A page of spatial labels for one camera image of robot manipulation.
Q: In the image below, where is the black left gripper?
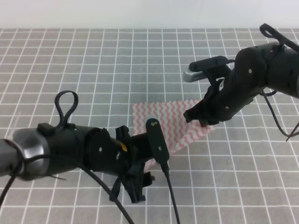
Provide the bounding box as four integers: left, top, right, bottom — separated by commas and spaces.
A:
84, 126, 156, 203

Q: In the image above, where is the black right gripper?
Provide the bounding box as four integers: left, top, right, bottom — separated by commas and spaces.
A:
183, 79, 255, 127

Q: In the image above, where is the pink wavy striped towel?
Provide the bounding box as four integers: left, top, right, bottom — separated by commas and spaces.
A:
131, 99, 215, 156

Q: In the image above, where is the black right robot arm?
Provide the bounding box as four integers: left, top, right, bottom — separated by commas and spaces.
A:
183, 23, 299, 126

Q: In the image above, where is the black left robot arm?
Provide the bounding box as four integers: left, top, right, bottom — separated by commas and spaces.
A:
0, 126, 155, 203

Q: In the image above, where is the grey checked tablecloth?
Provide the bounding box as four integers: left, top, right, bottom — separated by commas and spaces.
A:
0, 28, 299, 224

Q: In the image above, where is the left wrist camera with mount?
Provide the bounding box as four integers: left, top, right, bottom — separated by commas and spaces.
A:
145, 118, 170, 166

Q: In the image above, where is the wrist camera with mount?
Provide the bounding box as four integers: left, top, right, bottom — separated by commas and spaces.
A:
183, 56, 235, 85
145, 118, 170, 166

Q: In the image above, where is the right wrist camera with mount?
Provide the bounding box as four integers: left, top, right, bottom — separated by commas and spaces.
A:
183, 56, 235, 85

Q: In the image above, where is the black right camera cable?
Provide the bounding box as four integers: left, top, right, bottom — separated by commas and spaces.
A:
260, 90, 299, 142

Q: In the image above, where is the black camera cable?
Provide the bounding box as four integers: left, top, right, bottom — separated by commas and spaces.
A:
0, 163, 182, 224
260, 90, 299, 142

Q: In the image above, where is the black left camera cable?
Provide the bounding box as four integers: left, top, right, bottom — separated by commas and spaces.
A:
0, 163, 182, 224

